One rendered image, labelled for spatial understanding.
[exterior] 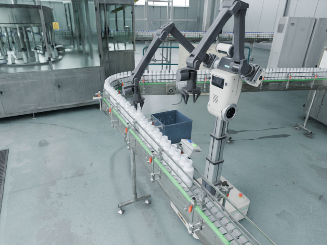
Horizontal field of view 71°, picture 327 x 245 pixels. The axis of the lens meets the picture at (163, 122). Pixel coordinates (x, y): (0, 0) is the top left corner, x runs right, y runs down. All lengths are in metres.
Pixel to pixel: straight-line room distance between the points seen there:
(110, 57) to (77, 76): 2.24
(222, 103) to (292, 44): 5.78
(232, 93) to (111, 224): 1.69
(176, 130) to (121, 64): 4.98
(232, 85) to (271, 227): 1.54
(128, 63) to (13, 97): 3.40
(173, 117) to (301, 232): 1.69
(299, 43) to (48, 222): 7.05
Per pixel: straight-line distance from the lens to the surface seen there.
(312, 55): 8.00
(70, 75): 4.76
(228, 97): 1.83
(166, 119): 2.48
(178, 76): 1.34
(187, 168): 1.29
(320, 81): 4.53
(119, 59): 6.93
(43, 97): 4.83
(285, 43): 7.37
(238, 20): 1.54
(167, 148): 1.45
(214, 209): 1.27
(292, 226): 2.83
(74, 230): 2.56
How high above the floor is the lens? 1.90
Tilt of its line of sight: 26 degrees down
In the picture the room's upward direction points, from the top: 2 degrees clockwise
